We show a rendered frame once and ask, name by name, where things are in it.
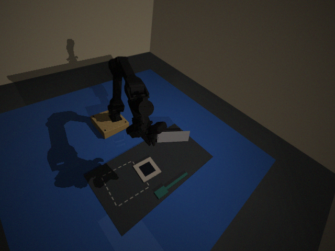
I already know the beige square tile with dark centre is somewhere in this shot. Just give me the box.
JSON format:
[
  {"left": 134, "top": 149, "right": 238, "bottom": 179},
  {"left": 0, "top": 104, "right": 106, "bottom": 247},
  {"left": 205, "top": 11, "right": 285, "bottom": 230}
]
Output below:
[{"left": 133, "top": 157, "right": 161, "bottom": 182}]

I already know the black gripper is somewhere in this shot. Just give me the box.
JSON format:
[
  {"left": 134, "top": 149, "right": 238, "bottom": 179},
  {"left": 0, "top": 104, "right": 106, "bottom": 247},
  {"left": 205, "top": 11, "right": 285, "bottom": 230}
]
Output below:
[{"left": 132, "top": 115, "right": 167, "bottom": 146}]

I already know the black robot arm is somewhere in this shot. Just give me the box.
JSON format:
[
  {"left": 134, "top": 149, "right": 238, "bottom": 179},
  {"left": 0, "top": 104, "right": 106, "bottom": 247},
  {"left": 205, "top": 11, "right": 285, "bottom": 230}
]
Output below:
[{"left": 107, "top": 56, "right": 154, "bottom": 138}]

